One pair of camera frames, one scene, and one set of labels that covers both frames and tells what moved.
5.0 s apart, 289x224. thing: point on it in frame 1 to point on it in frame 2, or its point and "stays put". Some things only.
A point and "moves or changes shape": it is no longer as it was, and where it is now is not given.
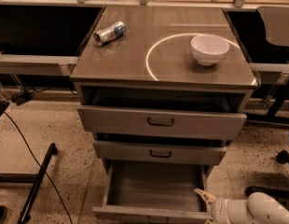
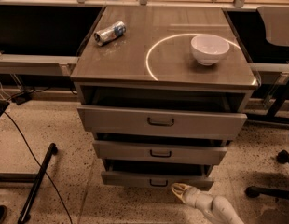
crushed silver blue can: [109, 34] stays put
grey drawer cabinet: [163, 90] stays put
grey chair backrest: [279, 23] stays put
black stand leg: [24, 177] stays put
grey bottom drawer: [152, 192] moves or changes shape
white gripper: [221, 209] to [197, 199]
